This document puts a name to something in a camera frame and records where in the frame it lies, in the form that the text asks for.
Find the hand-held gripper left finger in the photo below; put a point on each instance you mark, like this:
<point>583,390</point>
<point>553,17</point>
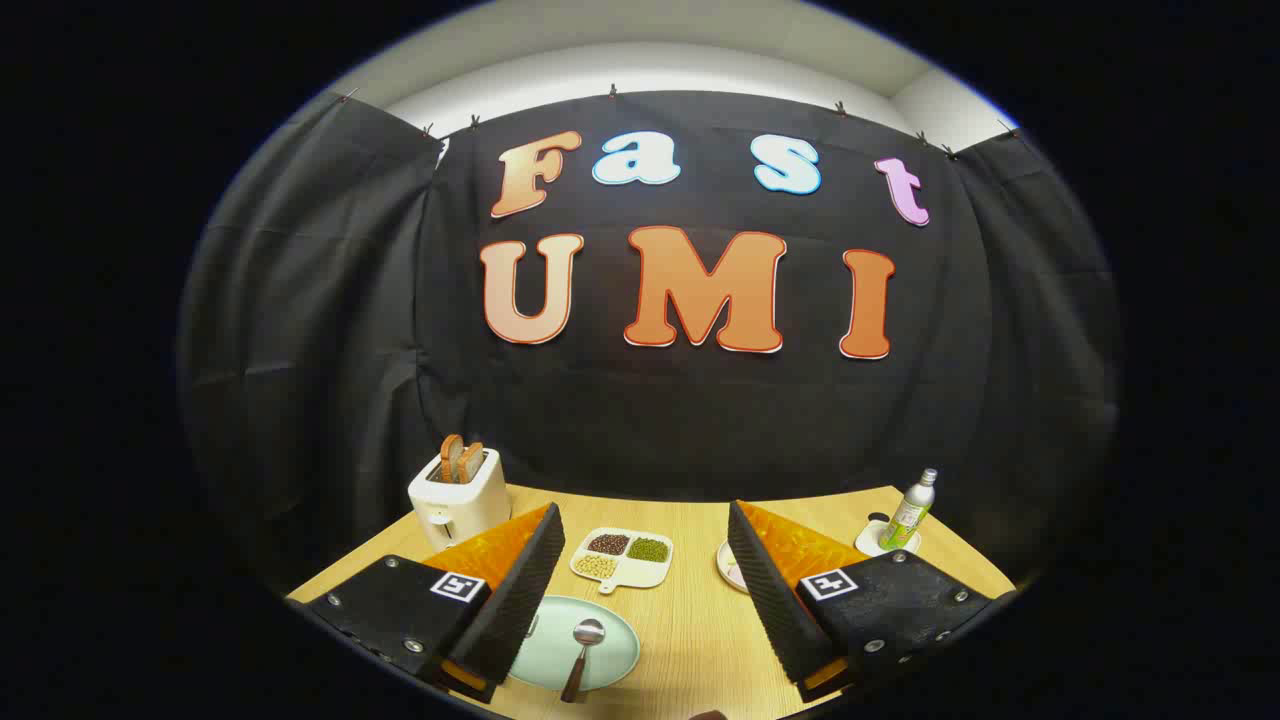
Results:
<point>520,600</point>

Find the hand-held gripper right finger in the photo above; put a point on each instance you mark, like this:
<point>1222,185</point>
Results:
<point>770,600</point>

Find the pink ham slices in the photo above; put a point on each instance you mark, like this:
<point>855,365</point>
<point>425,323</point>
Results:
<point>736,574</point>

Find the light blue plate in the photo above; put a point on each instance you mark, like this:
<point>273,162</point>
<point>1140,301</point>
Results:
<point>550,650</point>

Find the white food plate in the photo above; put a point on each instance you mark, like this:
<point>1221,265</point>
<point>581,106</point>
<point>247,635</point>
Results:
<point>726,558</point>

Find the pile of yellow beans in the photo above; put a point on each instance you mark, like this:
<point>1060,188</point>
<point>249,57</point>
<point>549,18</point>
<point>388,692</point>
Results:
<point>596,566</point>

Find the pile of red beans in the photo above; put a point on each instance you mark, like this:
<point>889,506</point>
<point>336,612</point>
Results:
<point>608,543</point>

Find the white toaster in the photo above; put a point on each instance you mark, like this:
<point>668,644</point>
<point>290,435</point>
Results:
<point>460,505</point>

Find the white coaster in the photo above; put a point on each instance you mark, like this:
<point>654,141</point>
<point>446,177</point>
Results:
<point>868,545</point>

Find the white divided tray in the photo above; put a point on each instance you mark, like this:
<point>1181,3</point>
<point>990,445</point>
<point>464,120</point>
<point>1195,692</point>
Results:
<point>640,572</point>

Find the pile of green beans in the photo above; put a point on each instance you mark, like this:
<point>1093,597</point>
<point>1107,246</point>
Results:
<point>648,549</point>

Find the green label metal bottle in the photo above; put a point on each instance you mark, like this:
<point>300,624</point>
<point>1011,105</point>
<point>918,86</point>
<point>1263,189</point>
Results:
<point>908,515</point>

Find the black backdrop cloth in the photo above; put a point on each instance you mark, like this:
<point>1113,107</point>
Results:
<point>700,420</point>

